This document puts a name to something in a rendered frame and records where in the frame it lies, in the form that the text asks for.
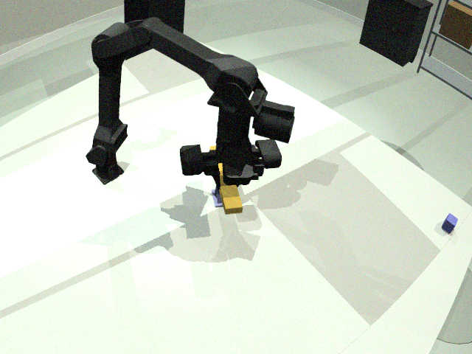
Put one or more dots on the yellow bar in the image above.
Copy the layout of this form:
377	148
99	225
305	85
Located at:
230	196

